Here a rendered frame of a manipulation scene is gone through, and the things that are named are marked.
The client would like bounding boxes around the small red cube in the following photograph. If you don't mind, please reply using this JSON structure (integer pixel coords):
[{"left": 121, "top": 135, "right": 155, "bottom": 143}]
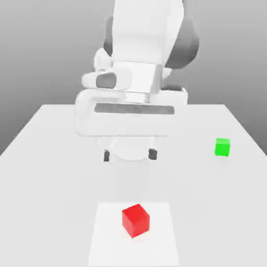
[{"left": 122, "top": 203, "right": 151, "bottom": 239}]

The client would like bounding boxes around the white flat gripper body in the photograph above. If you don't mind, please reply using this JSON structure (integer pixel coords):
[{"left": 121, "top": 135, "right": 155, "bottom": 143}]
[{"left": 74, "top": 87, "right": 189, "bottom": 138}]

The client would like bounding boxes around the small green cube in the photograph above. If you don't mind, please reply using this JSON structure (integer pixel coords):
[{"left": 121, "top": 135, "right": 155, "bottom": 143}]
[{"left": 214, "top": 137, "right": 231, "bottom": 157}]

